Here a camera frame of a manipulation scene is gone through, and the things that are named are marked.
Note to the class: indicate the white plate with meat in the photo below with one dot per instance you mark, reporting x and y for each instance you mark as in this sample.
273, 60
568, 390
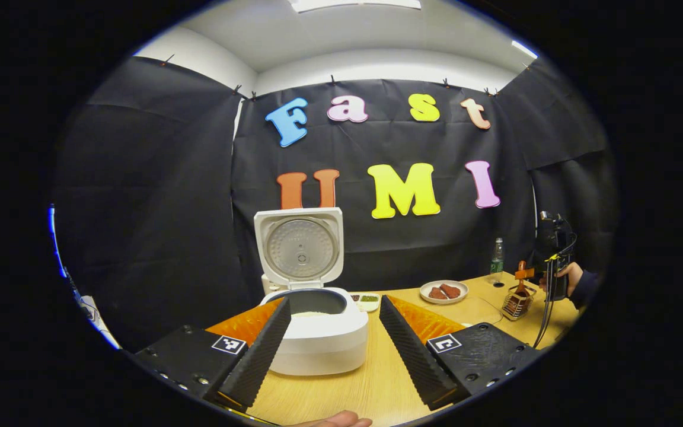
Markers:
443, 292

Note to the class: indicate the white divided sauce dish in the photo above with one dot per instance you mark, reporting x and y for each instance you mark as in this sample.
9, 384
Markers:
368, 299

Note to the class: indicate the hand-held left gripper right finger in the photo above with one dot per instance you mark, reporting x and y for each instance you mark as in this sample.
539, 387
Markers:
415, 356

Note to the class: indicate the black backdrop cloth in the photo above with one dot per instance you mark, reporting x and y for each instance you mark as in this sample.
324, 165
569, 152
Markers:
169, 207

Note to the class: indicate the long ceiling light panel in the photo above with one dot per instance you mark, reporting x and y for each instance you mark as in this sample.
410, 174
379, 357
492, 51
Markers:
353, 5

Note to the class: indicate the clear green label water bottle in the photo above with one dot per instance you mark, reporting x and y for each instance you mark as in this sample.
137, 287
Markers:
497, 264

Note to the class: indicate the small ceiling light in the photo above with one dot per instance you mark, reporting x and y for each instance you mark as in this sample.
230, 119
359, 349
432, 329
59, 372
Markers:
524, 49

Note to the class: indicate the white rice cooker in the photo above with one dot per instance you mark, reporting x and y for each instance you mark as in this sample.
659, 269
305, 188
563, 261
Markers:
318, 350

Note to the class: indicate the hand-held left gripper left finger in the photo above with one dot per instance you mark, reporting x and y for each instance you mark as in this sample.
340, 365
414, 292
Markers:
258, 362

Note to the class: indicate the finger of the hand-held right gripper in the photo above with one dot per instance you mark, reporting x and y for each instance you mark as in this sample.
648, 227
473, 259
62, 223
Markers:
525, 273

